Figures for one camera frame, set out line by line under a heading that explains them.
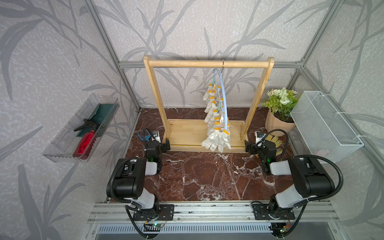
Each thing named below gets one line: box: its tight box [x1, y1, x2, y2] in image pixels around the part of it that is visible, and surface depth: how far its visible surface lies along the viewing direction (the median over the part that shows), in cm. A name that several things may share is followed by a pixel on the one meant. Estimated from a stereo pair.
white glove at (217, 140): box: [201, 129, 232, 153], surface depth 77 cm
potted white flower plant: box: [261, 87, 298, 134], surface depth 88 cm
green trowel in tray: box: [77, 103, 119, 138], surface depth 69 cm
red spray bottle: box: [72, 119, 100, 160], surface depth 61 cm
